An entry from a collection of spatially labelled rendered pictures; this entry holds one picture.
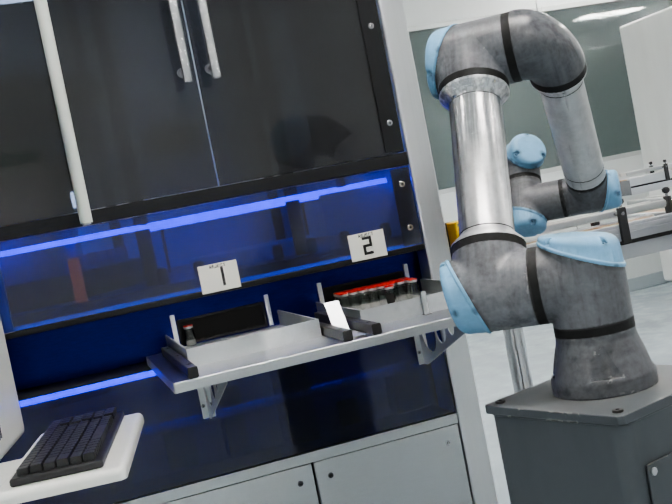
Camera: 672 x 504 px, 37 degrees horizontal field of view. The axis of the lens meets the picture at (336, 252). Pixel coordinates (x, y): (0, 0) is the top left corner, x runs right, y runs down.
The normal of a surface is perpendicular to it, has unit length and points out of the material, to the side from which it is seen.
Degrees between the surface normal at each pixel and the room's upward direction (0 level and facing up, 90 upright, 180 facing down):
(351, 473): 90
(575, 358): 72
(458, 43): 64
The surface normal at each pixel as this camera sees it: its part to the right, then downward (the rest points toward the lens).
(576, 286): -0.31, 0.11
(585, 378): -0.55, -0.16
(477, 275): -0.40, -0.41
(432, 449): 0.28, 0.00
